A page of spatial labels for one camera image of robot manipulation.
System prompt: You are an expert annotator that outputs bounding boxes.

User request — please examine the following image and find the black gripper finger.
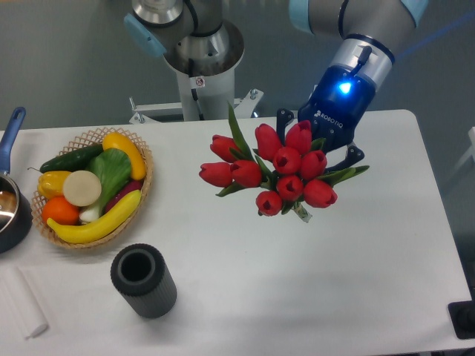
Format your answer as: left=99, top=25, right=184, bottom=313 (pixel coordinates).
left=276, top=108, right=295, bottom=145
left=325, top=143, right=365, bottom=173

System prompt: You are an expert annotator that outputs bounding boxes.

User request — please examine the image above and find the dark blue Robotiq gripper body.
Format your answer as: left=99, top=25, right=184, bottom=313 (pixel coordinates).
left=298, top=34, right=394, bottom=152

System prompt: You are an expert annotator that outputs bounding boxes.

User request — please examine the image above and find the red tulip bouquet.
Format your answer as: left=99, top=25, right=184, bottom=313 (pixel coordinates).
left=199, top=108, right=368, bottom=223

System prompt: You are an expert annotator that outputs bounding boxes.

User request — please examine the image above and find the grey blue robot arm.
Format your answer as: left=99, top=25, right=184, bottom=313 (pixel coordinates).
left=123, top=1, right=428, bottom=170

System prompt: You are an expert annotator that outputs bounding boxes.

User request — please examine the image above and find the dark grey ribbed vase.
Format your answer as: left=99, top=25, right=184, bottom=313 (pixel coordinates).
left=110, top=243, right=177, bottom=319

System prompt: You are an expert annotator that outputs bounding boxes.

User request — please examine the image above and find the white chair part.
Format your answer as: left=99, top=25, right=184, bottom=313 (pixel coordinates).
left=442, top=127, right=474, bottom=190

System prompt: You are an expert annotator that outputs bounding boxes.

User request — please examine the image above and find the purple eggplant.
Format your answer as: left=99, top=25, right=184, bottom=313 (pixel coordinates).
left=104, top=180, right=143, bottom=213

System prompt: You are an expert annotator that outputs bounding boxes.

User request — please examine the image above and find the yellow squash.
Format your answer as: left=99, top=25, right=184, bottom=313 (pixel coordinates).
left=102, top=132, right=146, bottom=180

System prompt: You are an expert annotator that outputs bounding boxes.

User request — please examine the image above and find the green leafy cabbage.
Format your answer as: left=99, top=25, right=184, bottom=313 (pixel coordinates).
left=79, top=148, right=131, bottom=224

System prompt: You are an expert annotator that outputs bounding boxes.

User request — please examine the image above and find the black device at table edge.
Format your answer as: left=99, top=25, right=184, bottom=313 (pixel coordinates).
left=448, top=300, right=474, bottom=340

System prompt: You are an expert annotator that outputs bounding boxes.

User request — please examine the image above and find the yellow banana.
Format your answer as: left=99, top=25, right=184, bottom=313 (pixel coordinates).
left=47, top=190, right=142, bottom=245

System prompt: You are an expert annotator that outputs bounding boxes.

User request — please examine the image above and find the green cucumber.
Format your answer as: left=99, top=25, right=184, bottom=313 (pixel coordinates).
left=28, top=145, right=103, bottom=174

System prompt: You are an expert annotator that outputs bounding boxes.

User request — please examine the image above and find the beige round disc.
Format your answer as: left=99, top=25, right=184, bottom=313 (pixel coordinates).
left=62, top=171, right=102, bottom=207

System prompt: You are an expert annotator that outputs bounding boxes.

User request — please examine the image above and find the yellow bell pepper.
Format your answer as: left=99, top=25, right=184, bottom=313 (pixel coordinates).
left=37, top=171, right=71, bottom=200

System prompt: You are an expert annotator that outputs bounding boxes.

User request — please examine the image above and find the orange fruit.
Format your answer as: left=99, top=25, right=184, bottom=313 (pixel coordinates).
left=42, top=197, right=79, bottom=225

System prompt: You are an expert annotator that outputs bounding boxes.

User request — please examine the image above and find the white rolled cloth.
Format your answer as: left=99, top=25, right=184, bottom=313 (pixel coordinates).
left=2, top=267, right=49, bottom=340

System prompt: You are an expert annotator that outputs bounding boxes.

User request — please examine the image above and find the white metal base bracket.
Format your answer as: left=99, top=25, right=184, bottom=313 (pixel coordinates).
left=129, top=88, right=264, bottom=125

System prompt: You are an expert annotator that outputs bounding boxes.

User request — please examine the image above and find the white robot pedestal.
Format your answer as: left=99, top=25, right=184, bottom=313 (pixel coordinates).
left=175, top=68, right=235, bottom=121

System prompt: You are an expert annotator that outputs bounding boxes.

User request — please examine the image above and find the blue handled saucepan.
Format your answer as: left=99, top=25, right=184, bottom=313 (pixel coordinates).
left=1, top=107, right=32, bottom=254

